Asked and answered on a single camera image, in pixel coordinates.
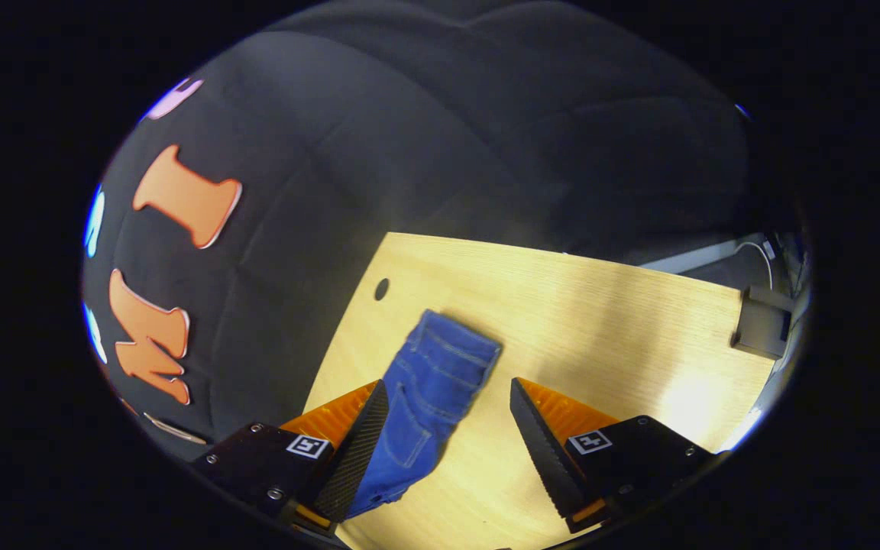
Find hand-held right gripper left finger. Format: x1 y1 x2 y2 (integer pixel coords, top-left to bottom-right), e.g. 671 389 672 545
191 379 391 537

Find grey metal bar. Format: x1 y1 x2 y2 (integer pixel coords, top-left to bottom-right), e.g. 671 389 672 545
637 237 763 276

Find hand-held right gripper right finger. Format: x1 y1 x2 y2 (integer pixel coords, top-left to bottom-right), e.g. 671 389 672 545
510 377 717 535

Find grey box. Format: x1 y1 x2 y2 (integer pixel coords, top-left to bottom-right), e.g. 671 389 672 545
731 285 794 361

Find blue denim jeans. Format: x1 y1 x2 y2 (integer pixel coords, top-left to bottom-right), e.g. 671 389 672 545
345 309 503 520

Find white cable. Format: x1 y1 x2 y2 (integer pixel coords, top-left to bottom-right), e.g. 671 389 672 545
736 241 777 293

